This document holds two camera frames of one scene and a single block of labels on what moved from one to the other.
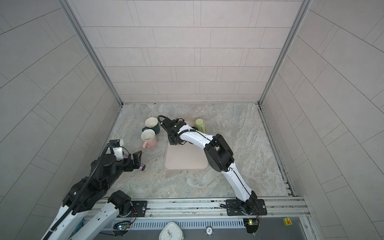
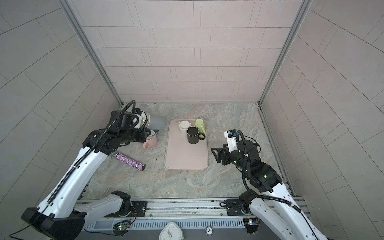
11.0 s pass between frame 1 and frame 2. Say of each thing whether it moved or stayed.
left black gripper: moved
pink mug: stayed
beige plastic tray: stayed
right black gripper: moved
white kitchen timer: stayed
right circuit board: stayed
